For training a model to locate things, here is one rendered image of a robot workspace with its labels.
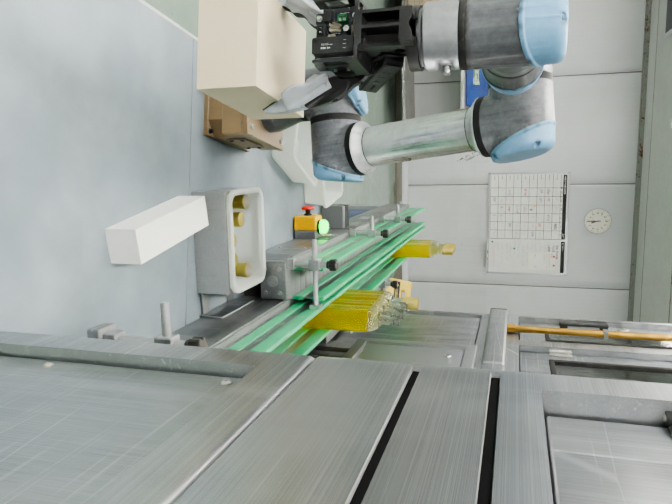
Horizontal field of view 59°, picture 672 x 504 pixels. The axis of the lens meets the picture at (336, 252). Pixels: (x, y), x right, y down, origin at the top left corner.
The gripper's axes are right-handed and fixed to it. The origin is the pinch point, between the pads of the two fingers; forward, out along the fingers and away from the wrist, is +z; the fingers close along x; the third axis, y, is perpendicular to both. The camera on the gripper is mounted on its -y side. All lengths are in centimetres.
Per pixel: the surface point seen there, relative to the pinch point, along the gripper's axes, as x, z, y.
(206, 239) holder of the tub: 23, 33, -44
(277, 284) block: 33, 25, -65
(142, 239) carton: 23.2, 29.5, -16.7
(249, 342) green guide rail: 43, 20, -39
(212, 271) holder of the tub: 29, 32, -45
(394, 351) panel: 51, 1, -92
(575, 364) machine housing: 54, -46, -107
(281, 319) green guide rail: 40, 20, -56
